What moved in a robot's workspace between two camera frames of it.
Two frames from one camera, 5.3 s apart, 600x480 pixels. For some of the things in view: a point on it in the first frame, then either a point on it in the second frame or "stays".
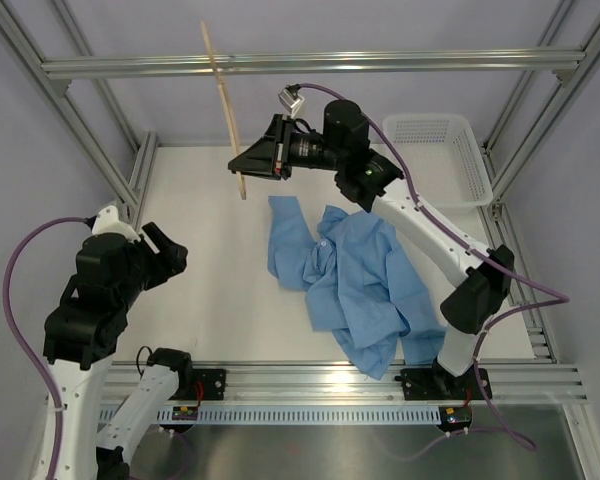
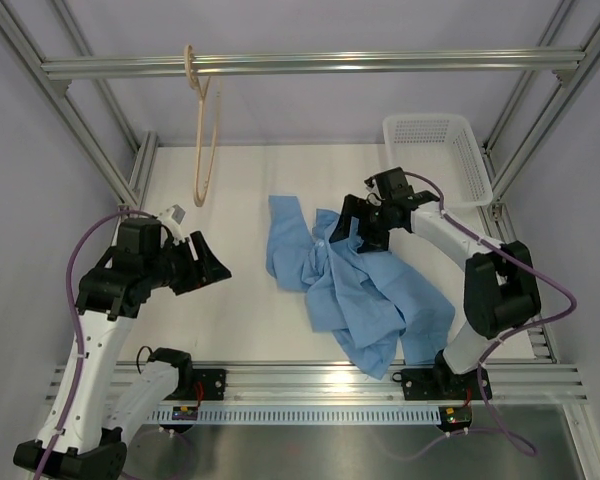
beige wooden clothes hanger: x=228 y=117 -> x=201 y=89
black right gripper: x=270 y=158 -> x=352 y=206
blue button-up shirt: x=356 y=291 stays
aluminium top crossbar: x=566 y=62 stays
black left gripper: x=169 y=261 -> x=206 y=270
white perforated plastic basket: x=443 y=158 stays
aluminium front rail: x=530 y=383 stays
